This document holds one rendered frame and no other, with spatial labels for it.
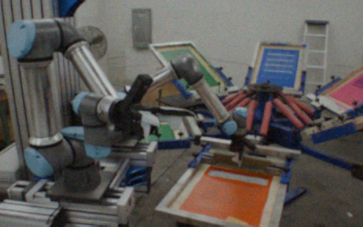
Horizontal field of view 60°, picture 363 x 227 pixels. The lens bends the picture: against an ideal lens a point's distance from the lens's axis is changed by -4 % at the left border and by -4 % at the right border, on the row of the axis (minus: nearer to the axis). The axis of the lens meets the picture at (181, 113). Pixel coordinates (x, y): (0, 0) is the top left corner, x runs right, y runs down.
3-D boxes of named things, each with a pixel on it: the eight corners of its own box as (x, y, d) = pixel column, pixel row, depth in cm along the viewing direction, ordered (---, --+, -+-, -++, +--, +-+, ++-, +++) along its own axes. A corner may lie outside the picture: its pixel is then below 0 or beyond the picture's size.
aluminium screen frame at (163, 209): (275, 243, 140) (275, 236, 139) (154, 215, 161) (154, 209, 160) (290, 167, 209) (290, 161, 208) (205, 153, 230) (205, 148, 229)
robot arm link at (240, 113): (231, 106, 196) (246, 106, 197) (231, 124, 199) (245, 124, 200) (235, 110, 189) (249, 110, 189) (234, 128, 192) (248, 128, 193)
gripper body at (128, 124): (161, 135, 88) (127, 127, 94) (162, 104, 86) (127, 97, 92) (142, 141, 81) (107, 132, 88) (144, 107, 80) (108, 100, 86)
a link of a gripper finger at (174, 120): (192, 130, 89) (157, 128, 89) (194, 109, 88) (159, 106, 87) (193, 133, 86) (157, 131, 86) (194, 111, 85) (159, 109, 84)
